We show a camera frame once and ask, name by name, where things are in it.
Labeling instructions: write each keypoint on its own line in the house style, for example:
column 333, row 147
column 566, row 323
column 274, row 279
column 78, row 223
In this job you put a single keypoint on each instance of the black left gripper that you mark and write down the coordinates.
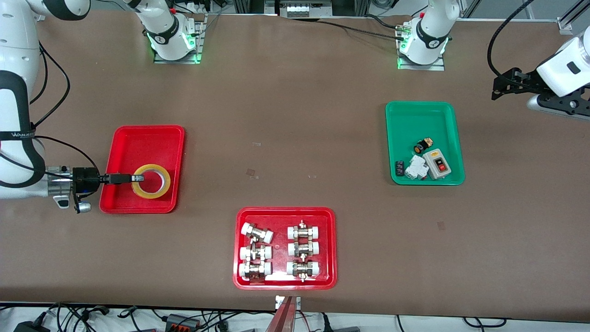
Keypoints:
column 525, row 80

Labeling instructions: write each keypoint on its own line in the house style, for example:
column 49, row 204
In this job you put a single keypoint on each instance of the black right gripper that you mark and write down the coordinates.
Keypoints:
column 85, row 180

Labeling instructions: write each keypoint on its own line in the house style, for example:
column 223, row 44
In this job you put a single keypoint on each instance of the yellow packing tape roll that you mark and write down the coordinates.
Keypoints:
column 156, row 192

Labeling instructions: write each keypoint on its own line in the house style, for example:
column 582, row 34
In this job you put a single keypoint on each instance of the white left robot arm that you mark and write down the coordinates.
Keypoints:
column 562, row 69

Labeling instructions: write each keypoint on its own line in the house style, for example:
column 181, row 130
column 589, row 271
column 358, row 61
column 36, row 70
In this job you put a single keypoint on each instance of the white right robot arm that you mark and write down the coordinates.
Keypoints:
column 14, row 55

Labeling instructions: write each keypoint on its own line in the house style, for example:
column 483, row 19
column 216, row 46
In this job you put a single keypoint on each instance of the empty red plastic tray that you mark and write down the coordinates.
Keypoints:
column 143, row 147

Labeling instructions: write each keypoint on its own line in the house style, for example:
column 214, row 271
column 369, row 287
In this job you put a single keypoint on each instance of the green plastic tray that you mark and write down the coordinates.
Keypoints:
column 424, row 122

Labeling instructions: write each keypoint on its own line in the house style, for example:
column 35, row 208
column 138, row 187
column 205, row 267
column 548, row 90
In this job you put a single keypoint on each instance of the red tray holding fittings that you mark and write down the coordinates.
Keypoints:
column 280, row 244

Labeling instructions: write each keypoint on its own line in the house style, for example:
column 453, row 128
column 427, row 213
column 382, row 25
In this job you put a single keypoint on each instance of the black orange push button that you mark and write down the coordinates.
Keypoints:
column 420, row 148

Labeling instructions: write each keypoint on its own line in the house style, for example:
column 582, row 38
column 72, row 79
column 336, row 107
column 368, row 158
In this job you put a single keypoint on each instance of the white circuit breaker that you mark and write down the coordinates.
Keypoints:
column 417, row 168

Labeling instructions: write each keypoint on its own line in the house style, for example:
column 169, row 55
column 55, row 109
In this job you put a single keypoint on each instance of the small black electronic component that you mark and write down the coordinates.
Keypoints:
column 400, row 168

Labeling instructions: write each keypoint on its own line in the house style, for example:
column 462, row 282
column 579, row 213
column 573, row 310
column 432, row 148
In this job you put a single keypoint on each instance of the white capped metal pipe fitting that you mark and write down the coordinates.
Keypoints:
column 303, row 269
column 257, row 233
column 254, row 269
column 256, row 253
column 303, row 249
column 303, row 231

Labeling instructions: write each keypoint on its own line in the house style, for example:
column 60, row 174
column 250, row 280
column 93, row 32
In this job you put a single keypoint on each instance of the black orange power strip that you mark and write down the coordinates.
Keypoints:
column 182, row 321

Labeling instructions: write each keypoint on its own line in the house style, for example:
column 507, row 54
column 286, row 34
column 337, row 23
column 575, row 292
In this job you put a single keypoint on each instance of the black power adapter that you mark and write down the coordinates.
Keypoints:
column 30, row 326

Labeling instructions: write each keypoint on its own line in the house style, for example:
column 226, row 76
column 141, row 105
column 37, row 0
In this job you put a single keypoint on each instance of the red metal bar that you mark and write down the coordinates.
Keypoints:
column 282, row 318

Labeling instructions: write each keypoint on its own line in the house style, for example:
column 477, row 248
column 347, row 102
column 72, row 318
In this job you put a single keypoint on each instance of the white power strip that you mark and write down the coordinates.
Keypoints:
column 304, row 9

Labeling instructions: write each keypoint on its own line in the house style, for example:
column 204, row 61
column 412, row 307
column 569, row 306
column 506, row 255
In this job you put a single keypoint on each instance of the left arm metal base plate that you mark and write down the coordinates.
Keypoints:
column 440, row 67

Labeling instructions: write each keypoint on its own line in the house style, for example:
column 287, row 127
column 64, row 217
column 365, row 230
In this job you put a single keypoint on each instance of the aluminium profile rail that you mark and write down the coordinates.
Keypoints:
column 566, row 24

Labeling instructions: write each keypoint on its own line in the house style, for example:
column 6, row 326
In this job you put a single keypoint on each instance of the grey switch box red button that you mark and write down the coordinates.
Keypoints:
column 437, row 163

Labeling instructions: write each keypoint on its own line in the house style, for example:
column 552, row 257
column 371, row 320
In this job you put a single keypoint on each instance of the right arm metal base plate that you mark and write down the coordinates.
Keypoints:
column 201, row 44

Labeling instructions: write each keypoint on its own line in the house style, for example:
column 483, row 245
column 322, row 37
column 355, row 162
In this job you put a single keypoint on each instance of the small metal bracket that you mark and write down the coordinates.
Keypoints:
column 278, row 302

